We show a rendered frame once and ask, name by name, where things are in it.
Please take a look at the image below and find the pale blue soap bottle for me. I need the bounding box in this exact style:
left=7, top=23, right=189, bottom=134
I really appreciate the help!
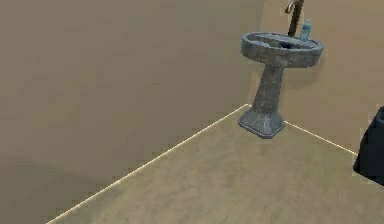
left=299, top=17, right=314, bottom=42

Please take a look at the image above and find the grey stone pedestal sink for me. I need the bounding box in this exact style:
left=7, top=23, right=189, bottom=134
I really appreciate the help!
left=237, top=31, right=325, bottom=140

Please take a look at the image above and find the brown faucet pipe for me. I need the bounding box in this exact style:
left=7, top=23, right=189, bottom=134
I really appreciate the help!
left=284, top=0, right=305, bottom=38

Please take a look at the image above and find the black trash can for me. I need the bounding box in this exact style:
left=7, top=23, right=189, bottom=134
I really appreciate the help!
left=352, top=105, right=384, bottom=187

